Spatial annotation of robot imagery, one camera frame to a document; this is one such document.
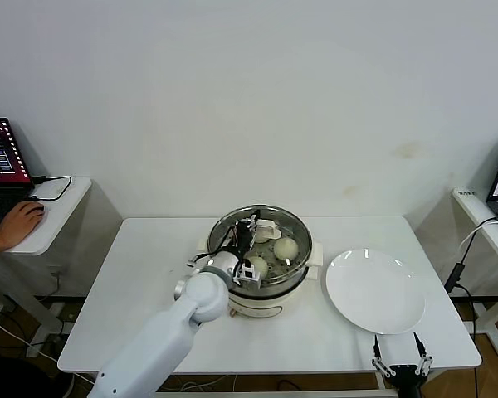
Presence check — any stainless steel steamer basket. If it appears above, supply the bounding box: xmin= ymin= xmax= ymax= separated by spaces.
xmin=208 ymin=205 xmax=313 ymax=289

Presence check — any white table frame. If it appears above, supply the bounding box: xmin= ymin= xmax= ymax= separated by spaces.
xmin=61 ymin=371 xmax=447 ymax=398

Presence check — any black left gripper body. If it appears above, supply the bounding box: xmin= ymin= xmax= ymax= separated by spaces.
xmin=234 ymin=221 xmax=254 ymax=252

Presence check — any black power adapter with cable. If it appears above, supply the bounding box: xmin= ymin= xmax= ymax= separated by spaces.
xmin=442 ymin=219 xmax=498 ymax=294

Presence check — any round white plate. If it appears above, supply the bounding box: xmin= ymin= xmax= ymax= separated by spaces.
xmin=325 ymin=248 xmax=427 ymax=336

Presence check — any black laptop plug cable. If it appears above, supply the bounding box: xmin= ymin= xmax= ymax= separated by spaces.
xmin=24 ymin=176 xmax=73 ymax=204

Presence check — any white charging cable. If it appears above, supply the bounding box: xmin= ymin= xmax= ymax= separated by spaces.
xmin=456 ymin=217 xmax=498 ymax=265

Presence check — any white side table with mouse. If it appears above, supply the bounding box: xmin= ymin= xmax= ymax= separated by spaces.
xmin=0 ymin=177 xmax=93 ymax=347

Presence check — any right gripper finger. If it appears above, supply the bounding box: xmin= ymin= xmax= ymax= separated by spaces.
xmin=413 ymin=331 xmax=435 ymax=377
xmin=371 ymin=334 xmax=395 ymax=379

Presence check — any person's bare hand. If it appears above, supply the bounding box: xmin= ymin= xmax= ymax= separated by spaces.
xmin=0 ymin=201 xmax=42 ymax=249

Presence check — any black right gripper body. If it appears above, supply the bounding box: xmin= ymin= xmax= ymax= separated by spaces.
xmin=387 ymin=363 xmax=427 ymax=398

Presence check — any black laptop with dark screen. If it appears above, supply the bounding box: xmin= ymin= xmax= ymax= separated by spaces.
xmin=0 ymin=117 xmax=37 ymax=238

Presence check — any white side table with label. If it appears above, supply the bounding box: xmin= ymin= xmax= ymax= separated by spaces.
xmin=452 ymin=188 xmax=498 ymax=357

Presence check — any white electric cooking pot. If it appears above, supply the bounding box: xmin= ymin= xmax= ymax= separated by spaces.
xmin=195 ymin=238 xmax=325 ymax=320

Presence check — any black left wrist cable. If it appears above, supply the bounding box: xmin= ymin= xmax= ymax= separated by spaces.
xmin=193 ymin=221 xmax=240 ymax=263

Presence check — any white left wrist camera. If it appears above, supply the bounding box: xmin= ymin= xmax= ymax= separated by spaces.
xmin=236 ymin=261 xmax=261 ymax=289

